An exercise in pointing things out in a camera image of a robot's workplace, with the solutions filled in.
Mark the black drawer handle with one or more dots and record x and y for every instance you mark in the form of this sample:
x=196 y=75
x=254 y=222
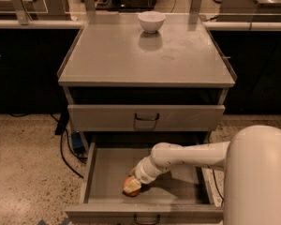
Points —
x=138 y=220
x=146 y=116

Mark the grey metal drawer cabinet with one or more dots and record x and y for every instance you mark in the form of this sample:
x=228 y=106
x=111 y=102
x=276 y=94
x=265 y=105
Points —
x=115 y=62

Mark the steel background counter right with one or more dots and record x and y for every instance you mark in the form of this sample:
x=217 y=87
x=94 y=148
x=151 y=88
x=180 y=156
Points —
x=256 y=11

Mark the grey background table left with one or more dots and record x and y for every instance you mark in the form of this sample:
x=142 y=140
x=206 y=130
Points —
x=47 y=10

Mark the white horizontal rail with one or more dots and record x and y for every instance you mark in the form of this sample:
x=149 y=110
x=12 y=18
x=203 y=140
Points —
x=213 y=26

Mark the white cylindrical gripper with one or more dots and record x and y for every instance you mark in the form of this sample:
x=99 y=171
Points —
x=142 y=174

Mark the open grey middle drawer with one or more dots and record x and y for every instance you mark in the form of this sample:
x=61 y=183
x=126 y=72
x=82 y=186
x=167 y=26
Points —
x=181 y=196

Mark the white ceramic bowl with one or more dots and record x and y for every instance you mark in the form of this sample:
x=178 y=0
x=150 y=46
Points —
x=151 y=21

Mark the black middle drawer handle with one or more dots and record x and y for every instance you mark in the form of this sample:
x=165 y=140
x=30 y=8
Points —
x=138 y=220

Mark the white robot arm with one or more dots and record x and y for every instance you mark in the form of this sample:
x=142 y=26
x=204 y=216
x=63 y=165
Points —
x=251 y=163

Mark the closed grey top drawer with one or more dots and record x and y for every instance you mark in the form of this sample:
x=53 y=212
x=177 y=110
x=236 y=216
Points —
x=172 y=118

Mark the blue power box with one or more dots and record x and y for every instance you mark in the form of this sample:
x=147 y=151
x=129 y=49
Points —
x=77 y=143

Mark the black top drawer handle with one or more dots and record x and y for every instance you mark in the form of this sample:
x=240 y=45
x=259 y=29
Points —
x=146 y=116

